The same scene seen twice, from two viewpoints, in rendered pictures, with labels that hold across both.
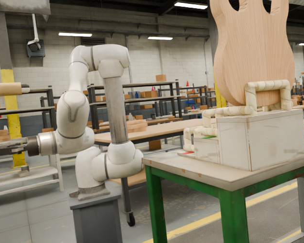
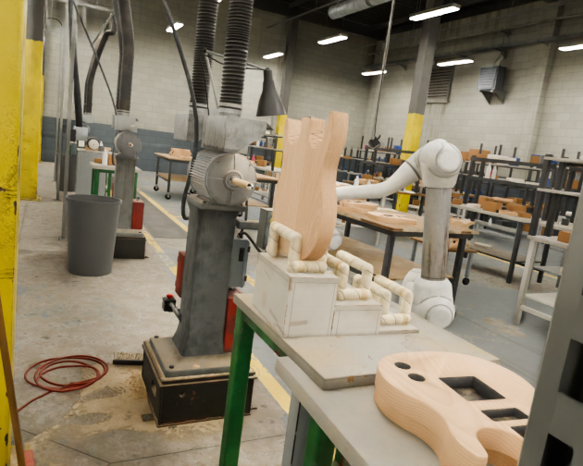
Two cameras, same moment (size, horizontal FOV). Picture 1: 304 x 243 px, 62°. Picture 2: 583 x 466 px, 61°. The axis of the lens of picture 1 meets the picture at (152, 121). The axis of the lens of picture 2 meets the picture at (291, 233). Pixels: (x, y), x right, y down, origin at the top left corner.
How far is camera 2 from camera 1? 2.04 m
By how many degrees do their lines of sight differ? 91
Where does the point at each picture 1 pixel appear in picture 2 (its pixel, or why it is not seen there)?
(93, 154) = (411, 276)
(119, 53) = (428, 156)
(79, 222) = not seen: hidden behind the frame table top
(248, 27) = (293, 162)
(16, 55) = not seen: outside the picture
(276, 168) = (255, 316)
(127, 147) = (420, 286)
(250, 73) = (286, 213)
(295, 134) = (279, 300)
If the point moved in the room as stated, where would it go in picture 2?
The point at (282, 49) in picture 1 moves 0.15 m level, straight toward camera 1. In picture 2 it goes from (313, 195) to (266, 186)
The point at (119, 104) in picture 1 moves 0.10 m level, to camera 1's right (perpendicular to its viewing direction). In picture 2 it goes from (427, 225) to (433, 228)
